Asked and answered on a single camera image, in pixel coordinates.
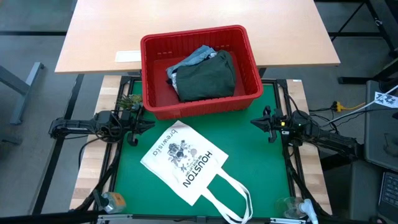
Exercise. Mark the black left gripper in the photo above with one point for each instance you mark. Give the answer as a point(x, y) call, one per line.
point(129, 119)

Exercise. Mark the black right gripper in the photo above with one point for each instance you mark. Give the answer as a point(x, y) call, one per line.
point(281, 123)

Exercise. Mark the dark green garment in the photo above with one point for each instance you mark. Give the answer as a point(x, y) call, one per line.
point(206, 79)

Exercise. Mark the light blue denim jeans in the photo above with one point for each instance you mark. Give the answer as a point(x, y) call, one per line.
point(189, 62)

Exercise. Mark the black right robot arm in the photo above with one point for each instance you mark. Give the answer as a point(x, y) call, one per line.
point(329, 137)

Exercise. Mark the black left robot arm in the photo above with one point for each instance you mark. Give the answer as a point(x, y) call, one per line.
point(81, 124)

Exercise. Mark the red plastic laundry basket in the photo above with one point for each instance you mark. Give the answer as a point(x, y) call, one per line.
point(155, 77)

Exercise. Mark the green table mat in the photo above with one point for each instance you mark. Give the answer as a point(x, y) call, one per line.
point(248, 155)

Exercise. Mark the small succulent plant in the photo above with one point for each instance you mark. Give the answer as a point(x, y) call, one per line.
point(130, 101)

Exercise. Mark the white printed tote bag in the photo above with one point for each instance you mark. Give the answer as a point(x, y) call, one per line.
point(183, 158)

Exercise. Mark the white paper strip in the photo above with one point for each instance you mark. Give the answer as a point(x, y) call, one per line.
point(128, 56)

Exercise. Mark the clear glass cup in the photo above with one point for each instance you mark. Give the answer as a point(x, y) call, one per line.
point(306, 209)

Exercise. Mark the light wooden desk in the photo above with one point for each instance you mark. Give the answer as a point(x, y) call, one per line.
point(124, 25)

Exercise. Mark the grey box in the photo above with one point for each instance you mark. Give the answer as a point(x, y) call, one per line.
point(363, 186)

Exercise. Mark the grey cabinet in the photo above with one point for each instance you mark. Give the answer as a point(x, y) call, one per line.
point(379, 140)

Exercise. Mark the white patterned marker tag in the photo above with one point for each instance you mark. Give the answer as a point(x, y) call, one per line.
point(385, 100)

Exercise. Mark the grey desk leg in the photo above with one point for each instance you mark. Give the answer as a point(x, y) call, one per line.
point(23, 90)

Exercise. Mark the black horizontal bar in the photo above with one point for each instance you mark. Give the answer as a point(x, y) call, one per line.
point(46, 217)

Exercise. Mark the dark keyboard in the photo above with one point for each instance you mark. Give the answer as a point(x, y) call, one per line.
point(390, 193)

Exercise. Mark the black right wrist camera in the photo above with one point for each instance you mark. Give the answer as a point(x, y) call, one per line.
point(266, 110)

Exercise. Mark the black floor rail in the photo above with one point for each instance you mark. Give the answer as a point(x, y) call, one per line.
point(59, 143)

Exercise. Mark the black desk frame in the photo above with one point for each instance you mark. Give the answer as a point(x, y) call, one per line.
point(354, 34)

